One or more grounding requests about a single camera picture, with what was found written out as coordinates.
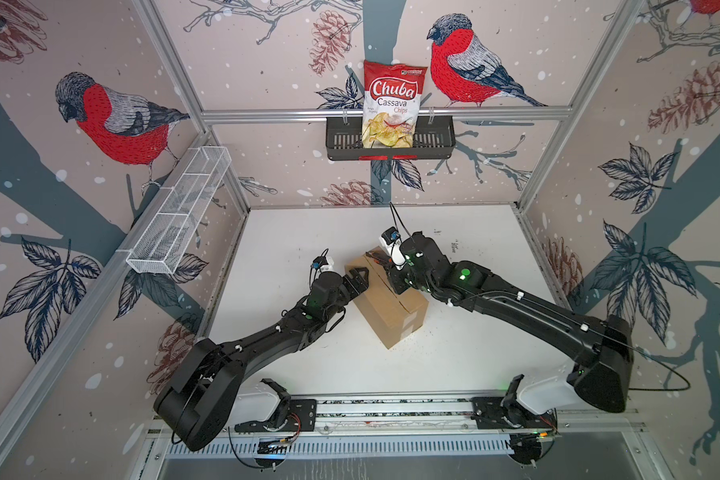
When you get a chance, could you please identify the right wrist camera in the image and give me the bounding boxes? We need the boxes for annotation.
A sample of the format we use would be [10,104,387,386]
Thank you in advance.
[379,227,406,270]

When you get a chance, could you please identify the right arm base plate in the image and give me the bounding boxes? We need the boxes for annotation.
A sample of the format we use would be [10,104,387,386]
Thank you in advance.
[470,397,557,430]

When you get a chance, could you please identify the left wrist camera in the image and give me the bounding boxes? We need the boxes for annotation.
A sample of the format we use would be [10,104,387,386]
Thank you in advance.
[310,249,334,273]

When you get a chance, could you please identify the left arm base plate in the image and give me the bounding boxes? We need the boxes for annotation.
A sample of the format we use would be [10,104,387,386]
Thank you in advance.
[234,399,317,434]

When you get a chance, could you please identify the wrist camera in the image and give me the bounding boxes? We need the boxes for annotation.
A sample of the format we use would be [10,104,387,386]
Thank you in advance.
[310,249,334,273]
[379,227,406,270]

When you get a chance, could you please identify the white wire mesh shelf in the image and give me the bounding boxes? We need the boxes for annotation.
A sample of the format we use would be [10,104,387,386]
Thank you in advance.
[126,146,231,275]

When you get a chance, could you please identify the Chuba cassava chips bag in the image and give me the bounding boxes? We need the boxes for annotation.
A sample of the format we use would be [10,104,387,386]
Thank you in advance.
[361,61,427,149]

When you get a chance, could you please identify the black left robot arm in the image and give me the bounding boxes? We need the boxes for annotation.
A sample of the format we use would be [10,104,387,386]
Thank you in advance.
[154,267,369,451]

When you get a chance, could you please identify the black wire wall basket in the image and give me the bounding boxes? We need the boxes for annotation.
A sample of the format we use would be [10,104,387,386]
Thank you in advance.
[326,115,456,161]

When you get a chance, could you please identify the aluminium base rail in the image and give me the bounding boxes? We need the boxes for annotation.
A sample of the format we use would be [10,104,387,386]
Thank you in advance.
[149,391,643,434]

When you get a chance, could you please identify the brown cardboard express box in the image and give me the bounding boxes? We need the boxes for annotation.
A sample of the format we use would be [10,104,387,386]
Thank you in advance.
[346,251,429,349]

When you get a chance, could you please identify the aluminium frame crossbar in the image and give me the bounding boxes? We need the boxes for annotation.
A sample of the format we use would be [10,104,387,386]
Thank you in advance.
[200,106,574,125]

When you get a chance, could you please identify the red black utility knife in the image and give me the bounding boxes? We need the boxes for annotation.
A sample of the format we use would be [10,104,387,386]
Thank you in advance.
[365,250,394,268]

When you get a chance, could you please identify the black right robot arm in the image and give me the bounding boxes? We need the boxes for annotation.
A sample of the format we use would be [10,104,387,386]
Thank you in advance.
[379,227,634,415]

